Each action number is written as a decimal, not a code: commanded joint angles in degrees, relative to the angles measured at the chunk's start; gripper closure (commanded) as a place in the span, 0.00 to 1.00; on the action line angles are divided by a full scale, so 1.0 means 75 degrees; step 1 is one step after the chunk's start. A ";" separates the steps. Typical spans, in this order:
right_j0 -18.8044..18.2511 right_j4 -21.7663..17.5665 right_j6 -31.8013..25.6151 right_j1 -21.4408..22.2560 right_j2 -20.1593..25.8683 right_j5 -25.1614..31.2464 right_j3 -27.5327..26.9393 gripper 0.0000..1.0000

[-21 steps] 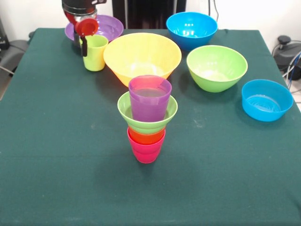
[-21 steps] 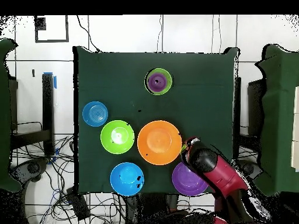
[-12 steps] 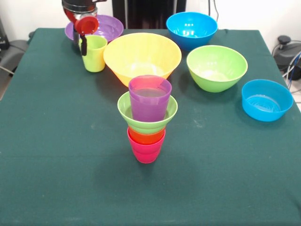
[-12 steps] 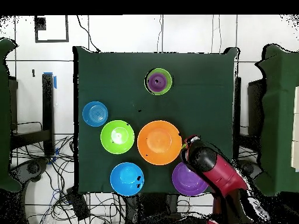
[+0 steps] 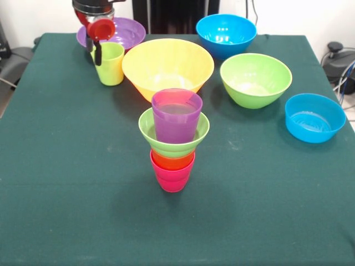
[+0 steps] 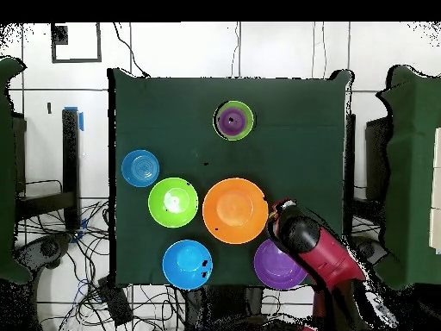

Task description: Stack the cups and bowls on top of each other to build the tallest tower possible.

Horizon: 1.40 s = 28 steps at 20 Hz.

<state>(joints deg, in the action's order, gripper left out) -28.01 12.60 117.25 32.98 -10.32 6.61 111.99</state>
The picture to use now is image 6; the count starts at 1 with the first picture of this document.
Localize large orange bowl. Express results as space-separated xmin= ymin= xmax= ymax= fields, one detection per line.
xmin=202 ymin=178 xmax=270 ymax=245

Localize small ribbed green bowl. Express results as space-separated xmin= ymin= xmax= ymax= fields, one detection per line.
xmin=212 ymin=100 xmax=255 ymax=141

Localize purple cup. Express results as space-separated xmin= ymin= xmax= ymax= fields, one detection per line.
xmin=217 ymin=107 xmax=248 ymax=136

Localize purple bowl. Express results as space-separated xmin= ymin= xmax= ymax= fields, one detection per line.
xmin=253 ymin=238 xmax=308 ymax=290

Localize black stand beam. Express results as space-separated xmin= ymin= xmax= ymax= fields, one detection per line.
xmin=345 ymin=113 xmax=357 ymax=235

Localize black chair base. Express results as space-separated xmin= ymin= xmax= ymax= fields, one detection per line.
xmin=351 ymin=235 xmax=388 ymax=273
xmin=15 ymin=232 xmax=73 ymax=273

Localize deep blue bowl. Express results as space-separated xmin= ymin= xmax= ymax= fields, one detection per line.
xmin=161 ymin=239 xmax=214 ymax=290

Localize large green bowl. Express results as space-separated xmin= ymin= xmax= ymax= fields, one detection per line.
xmin=147 ymin=177 xmax=200 ymax=229

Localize dark green tablecloth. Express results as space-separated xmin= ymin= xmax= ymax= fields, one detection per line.
xmin=107 ymin=67 xmax=354 ymax=290

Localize green cloth side table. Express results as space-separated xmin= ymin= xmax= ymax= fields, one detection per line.
xmin=0 ymin=56 xmax=34 ymax=285
xmin=376 ymin=64 xmax=441 ymax=290

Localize shallow blue bowl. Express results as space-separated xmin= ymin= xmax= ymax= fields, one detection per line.
xmin=121 ymin=148 xmax=160 ymax=188

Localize white box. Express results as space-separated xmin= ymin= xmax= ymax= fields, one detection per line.
xmin=428 ymin=126 xmax=441 ymax=255

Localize black power strip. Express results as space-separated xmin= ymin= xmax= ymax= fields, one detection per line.
xmin=96 ymin=275 xmax=134 ymax=327

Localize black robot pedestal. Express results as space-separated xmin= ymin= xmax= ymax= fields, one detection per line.
xmin=183 ymin=284 xmax=264 ymax=331

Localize tangle of cables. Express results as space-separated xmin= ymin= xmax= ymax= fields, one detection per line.
xmin=20 ymin=199 xmax=187 ymax=331

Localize black cable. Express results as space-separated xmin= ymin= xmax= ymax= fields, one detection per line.
xmin=112 ymin=22 xmax=150 ymax=78

